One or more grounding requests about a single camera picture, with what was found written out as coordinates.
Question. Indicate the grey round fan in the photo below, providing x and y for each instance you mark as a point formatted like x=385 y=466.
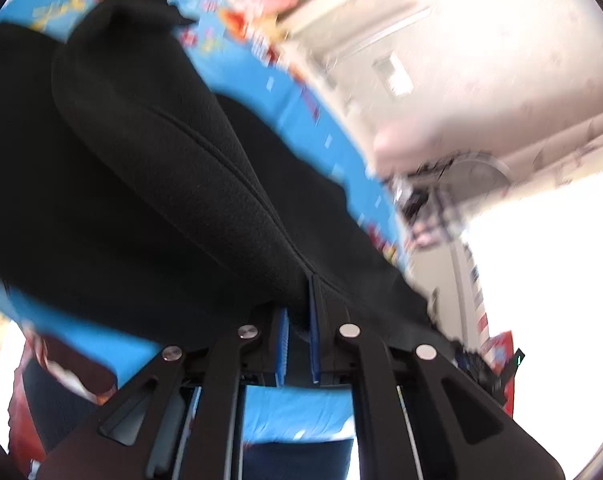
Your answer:
x=472 y=176

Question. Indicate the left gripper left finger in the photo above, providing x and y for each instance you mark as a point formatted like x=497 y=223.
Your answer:
x=280 y=346

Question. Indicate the blue cartoon bed sheet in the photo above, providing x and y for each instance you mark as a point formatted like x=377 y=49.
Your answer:
x=308 y=126

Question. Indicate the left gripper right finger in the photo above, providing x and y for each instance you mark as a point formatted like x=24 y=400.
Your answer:
x=316 y=328

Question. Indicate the black pants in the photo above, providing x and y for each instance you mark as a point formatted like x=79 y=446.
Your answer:
x=133 y=196

